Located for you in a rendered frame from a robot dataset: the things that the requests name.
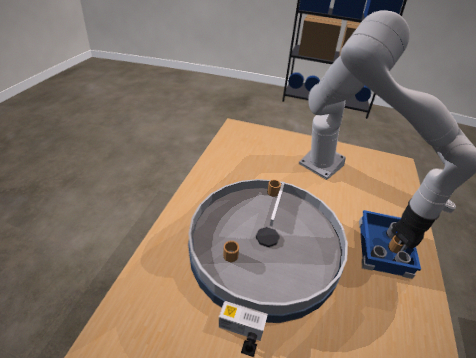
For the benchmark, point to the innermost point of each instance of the blue crate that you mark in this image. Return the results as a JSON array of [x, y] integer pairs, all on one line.
[[378, 224]]

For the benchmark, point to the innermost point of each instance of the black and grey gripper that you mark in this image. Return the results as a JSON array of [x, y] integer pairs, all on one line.
[[419, 216]]

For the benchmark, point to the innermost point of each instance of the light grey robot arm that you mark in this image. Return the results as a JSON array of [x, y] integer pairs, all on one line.
[[369, 55]]

